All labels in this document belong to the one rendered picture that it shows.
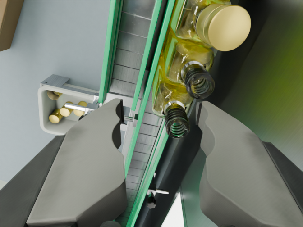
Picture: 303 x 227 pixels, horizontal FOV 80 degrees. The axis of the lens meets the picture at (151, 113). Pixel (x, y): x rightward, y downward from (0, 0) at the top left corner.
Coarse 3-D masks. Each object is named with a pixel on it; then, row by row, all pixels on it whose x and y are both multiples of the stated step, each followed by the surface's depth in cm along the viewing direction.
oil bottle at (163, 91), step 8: (160, 56) 39; (160, 64) 34; (160, 72) 31; (160, 80) 28; (152, 88) 36; (160, 88) 26; (168, 88) 26; (176, 88) 26; (184, 88) 27; (152, 96) 32; (160, 96) 26; (168, 96) 25; (176, 96) 25; (184, 96) 26; (152, 104) 29; (160, 104) 26; (184, 104) 26; (160, 112) 27
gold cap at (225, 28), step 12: (204, 12) 17; (216, 12) 14; (228, 12) 14; (240, 12) 14; (204, 24) 16; (216, 24) 14; (228, 24) 14; (240, 24) 14; (204, 36) 16; (216, 36) 15; (228, 36) 15; (240, 36) 15; (216, 48) 15; (228, 48) 15
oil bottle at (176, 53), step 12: (168, 36) 34; (168, 48) 30; (180, 48) 23; (192, 48) 23; (204, 48) 24; (168, 60) 27; (180, 60) 23; (192, 60) 22; (204, 60) 23; (168, 72) 25; (180, 72) 23; (180, 84) 25
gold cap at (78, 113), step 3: (81, 102) 61; (84, 102) 62; (81, 105) 60; (84, 105) 61; (75, 111) 59; (78, 111) 59; (81, 111) 59; (75, 114) 60; (78, 114) 60; (81, 114) 60
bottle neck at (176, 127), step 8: (168, 104) 25; (176, 104) 24; (168, 112) 24; (176, 112) 23; (184, 112) 24; (168, 120) 22; (176, 120) 21; (184, 120) 21; (168, 128) 22; (176, 128) 24; (184, 128) 23; (176, 136) 23
